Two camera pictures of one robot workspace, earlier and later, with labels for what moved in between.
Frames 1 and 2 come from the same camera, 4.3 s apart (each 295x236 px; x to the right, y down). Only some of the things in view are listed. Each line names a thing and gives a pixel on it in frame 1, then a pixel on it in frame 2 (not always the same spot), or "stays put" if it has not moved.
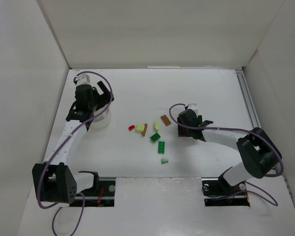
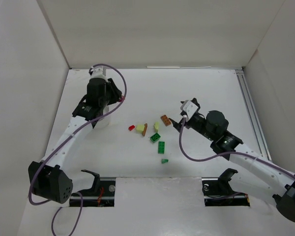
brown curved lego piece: [145, 129] stays put
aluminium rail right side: [247, 98] stays put
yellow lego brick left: [140, 128] stays put
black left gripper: [100, 96] -> [114, 91]
